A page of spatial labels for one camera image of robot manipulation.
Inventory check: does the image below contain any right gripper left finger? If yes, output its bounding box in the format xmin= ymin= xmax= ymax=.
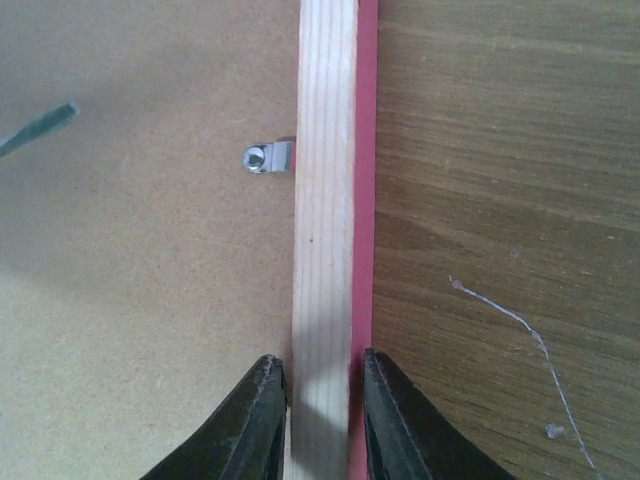
xmin=144 ymin=355 xmax=287 ymax=480

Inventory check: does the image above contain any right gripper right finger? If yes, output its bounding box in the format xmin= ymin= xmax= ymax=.
xmin=364 ymin=348 xmax=513 ymax=480

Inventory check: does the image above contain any pink picture frame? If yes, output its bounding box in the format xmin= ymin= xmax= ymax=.
xmin=1 ymin=1 xmax=366 ymax=479

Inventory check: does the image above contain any small screwdriver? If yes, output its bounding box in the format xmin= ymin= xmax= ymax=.
xmin=1 ymin=102 xmax=79 ymax=158

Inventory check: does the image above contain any metal frame clip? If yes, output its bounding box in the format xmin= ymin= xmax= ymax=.
xmin=242 ymin=140 xmax=295 ymax=174

